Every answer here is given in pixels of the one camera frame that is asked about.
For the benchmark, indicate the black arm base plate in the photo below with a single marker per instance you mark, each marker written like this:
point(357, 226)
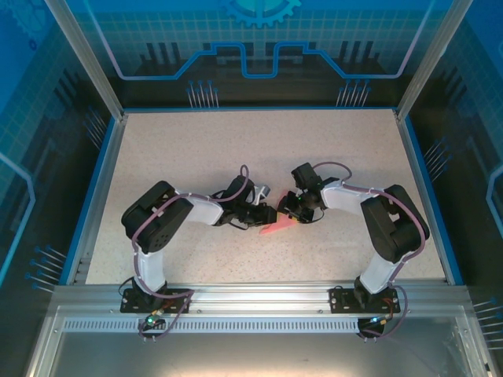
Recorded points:
point(338, 302)
point(129, 304)

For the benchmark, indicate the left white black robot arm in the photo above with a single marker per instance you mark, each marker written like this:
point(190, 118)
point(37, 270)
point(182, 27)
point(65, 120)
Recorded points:
point(204, 210)

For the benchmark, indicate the grey metal tray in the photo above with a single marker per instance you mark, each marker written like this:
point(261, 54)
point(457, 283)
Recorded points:
point(255, 357)

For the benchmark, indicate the aluminium frame post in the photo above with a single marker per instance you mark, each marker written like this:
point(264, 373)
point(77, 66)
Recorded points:
point(432, 59)
point(84, 59)

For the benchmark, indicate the small connector board with LED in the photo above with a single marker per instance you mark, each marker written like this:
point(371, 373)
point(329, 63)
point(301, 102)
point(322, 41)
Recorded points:
point(379, 321)
point(151, 321)

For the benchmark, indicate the blue printed side panel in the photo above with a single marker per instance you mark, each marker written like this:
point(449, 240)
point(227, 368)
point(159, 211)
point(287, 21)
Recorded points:
point(479, 118)
point(23, 118)

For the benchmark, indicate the wide aluminium frame rail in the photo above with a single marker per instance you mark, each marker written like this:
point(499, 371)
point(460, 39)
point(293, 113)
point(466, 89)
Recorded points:
point(255, 294)

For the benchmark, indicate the aluminium side rail blue trim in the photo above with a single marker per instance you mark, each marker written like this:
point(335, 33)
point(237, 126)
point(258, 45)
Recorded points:
point(412, 157)
point(110, 157)

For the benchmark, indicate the blue printed gear panel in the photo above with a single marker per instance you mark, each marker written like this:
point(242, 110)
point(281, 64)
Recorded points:
point(251, 23)

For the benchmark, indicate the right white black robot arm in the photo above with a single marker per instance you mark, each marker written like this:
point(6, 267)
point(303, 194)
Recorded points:
point(342, 196)

